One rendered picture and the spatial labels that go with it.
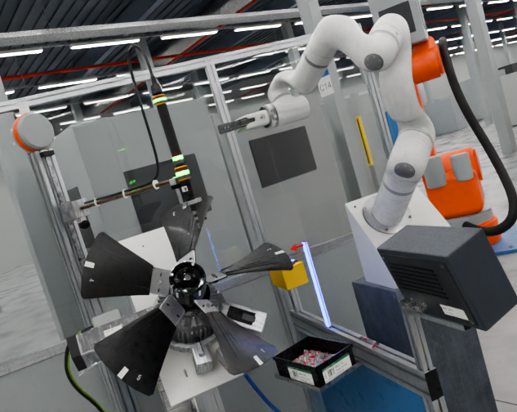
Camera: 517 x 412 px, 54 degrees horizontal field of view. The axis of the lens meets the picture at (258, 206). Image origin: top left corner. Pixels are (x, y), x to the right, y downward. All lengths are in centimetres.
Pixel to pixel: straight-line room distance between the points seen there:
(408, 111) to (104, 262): 109
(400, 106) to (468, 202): 383
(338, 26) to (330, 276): 148
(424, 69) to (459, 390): 387
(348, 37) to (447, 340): 116
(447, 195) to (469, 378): 341
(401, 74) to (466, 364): 113
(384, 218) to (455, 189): 345
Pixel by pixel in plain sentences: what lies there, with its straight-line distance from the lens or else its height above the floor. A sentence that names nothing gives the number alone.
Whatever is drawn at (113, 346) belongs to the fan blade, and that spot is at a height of 112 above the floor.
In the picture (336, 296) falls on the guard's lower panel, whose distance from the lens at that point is 273.
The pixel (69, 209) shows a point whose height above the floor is 154.
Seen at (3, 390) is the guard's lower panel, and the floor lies 90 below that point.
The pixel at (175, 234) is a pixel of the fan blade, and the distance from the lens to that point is 186.
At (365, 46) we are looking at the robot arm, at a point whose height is 173.
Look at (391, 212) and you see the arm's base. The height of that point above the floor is 119.
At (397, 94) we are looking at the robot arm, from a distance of 161.
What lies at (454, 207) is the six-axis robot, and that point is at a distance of 542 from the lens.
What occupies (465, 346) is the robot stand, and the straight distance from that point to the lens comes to 213.
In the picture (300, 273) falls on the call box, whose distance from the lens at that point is 208.
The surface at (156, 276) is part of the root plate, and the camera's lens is 173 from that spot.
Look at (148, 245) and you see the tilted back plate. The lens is 208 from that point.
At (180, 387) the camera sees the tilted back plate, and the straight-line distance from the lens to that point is 182.
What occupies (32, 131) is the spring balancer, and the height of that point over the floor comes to 188.
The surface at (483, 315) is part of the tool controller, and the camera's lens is 117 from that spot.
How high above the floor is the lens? 153
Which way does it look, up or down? 5 degrees down
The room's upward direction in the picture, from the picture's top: 17 degrees counter-clockwise
